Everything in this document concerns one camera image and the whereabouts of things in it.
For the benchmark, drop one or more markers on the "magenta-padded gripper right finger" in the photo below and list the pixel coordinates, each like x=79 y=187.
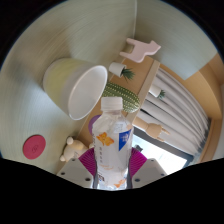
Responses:
x=148 y=173

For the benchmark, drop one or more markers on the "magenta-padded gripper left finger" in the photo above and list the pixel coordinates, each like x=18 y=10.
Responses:
x=75 y=173

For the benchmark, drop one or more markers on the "clear plastic water bottle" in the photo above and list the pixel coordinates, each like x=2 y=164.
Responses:
x=111 y=146

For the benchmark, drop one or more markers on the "beige mouse plush toy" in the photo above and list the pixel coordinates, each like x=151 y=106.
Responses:
x=75 y=150

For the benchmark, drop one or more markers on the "dark-framed large window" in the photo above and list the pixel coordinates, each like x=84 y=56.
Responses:
x=163 y=155

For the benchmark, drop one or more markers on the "wooden hand model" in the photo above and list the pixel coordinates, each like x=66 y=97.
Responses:
x=151 y=129

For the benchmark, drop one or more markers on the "flat round red coaster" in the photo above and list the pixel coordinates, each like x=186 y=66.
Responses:
x=34 y=147

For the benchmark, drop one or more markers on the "white pleated curtain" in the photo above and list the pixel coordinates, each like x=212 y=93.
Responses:
x=176 y=113

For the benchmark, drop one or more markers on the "tall green cactus ornament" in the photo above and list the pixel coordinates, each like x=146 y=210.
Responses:
x=123 y=95

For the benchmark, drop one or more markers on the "pale yellow white cup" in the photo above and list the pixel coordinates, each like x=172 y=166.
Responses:
x=66 y=83

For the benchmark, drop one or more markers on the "pink horse figurine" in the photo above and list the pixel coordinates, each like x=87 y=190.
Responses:
x=140 y=50

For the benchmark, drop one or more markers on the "green desk partition panel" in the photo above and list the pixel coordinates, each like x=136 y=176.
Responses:
x=176 y=33

